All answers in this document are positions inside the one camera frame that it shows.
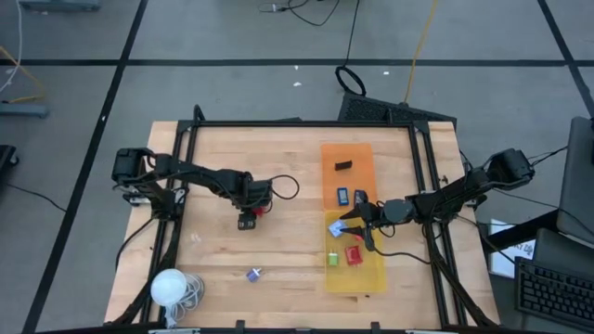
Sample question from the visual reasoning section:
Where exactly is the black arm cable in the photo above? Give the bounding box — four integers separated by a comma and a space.
268, 174, 301, 201
368, 226, 433, 265

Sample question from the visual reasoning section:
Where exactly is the red wall charger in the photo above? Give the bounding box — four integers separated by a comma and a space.
344, 245, 364, 266

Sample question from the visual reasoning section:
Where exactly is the black computer keyboard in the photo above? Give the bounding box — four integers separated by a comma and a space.
513, 255, 594, 331

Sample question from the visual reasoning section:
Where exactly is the black floor object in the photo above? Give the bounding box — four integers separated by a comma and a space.
0, 144, 19, 168

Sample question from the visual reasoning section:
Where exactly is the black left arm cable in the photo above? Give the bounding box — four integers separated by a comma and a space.
268, 174, 301, 201

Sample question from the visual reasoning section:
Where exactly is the grey floor bar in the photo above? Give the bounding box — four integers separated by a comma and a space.
0, 102, 50, 119

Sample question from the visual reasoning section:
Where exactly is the yellow hanging cable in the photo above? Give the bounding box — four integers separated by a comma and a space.
402, 0, 440, 104

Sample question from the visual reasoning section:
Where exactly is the translucent yellow plastic bin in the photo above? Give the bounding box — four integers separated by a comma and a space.
323, 209, 388, 295

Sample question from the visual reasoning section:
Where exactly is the grey floor box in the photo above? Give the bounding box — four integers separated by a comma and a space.
18, 0, 103, 12

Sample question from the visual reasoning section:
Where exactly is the white round lamp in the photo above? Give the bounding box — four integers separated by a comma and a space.
149, 268, 187, 308

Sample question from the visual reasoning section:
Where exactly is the grey laptop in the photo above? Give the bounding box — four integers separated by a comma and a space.
555, 115, 594, 245

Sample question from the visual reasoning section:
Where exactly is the yellow floor cable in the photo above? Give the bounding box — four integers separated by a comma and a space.
0, 45, 47, 104

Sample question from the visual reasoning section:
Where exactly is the black perforated computer case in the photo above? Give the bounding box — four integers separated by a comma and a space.
337, 91, 458, 126

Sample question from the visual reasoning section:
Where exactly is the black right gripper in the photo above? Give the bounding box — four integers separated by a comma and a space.
339, 198, 417, 251

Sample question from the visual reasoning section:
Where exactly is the white floor cable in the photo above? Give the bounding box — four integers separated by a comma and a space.
0, 0, 23, 94

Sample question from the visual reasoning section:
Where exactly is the black hanging cable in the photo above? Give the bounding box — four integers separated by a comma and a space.
334, 0, 367, 97

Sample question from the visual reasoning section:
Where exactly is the thin black floor cable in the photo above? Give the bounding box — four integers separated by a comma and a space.
0, 183, 69, 213

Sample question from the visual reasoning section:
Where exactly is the white coiled cable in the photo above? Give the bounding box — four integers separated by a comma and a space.
164, 273, 205, 328

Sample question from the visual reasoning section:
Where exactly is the translucent orange plastic bin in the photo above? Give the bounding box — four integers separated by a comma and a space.
320, 142, 378, 212

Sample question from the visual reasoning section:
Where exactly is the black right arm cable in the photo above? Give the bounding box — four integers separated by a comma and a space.
368, 226, 433, 265

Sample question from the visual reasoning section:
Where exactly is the black metal table frame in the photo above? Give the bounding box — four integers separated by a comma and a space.
113, 104, 497, 328

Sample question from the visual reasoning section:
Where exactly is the white paper sheet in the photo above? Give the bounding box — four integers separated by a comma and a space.
489, 218, 537, 278

